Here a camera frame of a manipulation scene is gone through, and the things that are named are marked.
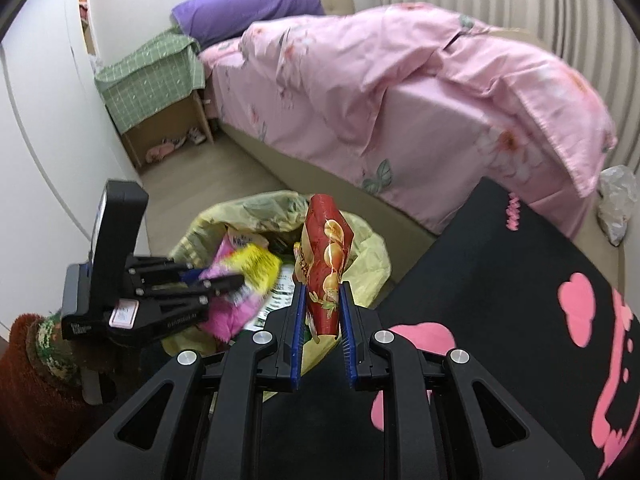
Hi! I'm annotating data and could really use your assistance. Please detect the green checked cloth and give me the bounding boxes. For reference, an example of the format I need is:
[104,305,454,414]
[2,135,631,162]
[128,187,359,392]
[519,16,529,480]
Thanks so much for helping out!
[95,29,206,133]

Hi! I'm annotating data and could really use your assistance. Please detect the bed with pink sheet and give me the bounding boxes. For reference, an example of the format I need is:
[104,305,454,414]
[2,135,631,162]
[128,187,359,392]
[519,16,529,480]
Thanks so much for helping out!
[200,2,626,271]

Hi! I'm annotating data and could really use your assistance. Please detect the yellow snack wrapper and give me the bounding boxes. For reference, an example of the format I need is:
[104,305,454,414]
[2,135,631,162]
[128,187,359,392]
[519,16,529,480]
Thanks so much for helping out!
[220,245,283,306]

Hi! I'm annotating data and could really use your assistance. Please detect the pink slippers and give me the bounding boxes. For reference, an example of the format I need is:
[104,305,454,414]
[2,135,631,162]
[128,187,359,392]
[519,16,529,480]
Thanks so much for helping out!
[145,140,188,163]

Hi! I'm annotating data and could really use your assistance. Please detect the white wardrobe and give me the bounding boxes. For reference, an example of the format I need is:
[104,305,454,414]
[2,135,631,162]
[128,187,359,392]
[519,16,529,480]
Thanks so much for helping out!
[0,0,151,331]

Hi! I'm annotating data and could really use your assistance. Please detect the green white packet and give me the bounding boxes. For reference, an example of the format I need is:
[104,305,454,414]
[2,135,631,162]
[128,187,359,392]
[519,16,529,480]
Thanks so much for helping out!
[255,265,301,331]

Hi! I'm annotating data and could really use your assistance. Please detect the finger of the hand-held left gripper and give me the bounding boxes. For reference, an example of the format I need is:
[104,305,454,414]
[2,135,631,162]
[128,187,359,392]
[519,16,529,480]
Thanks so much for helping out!
[132,274,246,312]
[127,255,207,286]

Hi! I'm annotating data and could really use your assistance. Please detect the yellow bag lined trash bin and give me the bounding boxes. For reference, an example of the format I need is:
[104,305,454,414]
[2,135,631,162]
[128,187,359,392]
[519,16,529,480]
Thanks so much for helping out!
[162,190,392,401]

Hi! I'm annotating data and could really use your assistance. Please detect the pink floral duvet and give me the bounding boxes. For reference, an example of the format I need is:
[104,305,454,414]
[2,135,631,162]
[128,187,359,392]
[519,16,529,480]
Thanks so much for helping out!
[200,2,618,198]

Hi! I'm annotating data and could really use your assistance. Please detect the white plastic bag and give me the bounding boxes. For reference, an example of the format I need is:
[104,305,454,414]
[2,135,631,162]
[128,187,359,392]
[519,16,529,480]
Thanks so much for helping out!
[597,165,640,246]

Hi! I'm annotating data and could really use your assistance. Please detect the purple pillow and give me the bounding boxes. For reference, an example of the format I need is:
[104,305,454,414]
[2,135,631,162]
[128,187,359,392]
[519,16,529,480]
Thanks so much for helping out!
[171,0,326,51]

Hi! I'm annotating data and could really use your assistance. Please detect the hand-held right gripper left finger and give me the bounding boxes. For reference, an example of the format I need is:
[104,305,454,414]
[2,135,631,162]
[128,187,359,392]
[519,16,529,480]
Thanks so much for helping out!
[55,282,307,480]

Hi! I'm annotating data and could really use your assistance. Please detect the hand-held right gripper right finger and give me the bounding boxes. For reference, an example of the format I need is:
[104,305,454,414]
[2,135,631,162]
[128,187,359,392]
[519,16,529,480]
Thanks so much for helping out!
[340,281,586,480]

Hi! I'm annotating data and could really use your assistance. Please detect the cartoon snack packet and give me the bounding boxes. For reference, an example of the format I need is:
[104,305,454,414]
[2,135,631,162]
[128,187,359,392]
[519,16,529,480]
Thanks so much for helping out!
[200,230,271,343]

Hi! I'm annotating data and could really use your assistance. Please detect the wooden nightstand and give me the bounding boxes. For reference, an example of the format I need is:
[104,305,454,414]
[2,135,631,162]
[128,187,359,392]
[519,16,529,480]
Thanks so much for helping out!
[120,87,216,168]

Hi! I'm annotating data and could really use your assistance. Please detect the red chip bag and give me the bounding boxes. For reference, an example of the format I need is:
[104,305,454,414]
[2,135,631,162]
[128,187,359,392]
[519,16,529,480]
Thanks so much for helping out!
[292,194,357,348]

